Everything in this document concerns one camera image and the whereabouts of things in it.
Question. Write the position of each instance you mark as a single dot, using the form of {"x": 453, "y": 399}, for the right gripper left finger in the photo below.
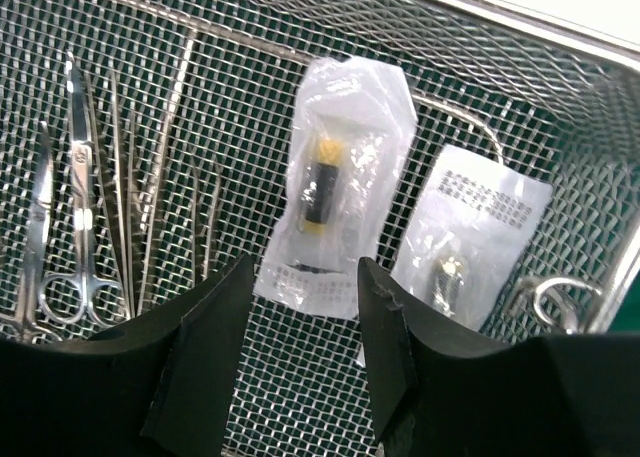
{"x": 160, "y": 384}

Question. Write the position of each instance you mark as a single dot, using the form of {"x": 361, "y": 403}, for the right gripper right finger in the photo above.
{"x": 438, "y": 388}

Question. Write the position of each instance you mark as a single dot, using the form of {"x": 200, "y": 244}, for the plastic packet printed label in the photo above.
{"x": 473, "y": 220}

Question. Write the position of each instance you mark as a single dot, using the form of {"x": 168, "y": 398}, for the metal mesh instrument tray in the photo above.
{"x": 550, "y": 102}

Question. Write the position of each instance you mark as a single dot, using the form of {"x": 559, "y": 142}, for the plastic packet black yellow part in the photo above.
{"x": 353, "y": 125}

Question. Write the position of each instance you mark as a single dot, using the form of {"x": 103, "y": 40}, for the green surgical cloth wrap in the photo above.
{"x": 619, "y": 310}

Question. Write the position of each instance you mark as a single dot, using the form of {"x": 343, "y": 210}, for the steel surgical scissors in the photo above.
{"x": 84, "y": 279}

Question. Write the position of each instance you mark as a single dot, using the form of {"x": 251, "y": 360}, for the steel tweezers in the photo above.
{"x": 132, "y": 213}

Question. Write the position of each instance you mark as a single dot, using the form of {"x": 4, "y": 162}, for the steel ring handle instrument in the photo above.
{"x": 552, "y": 306}

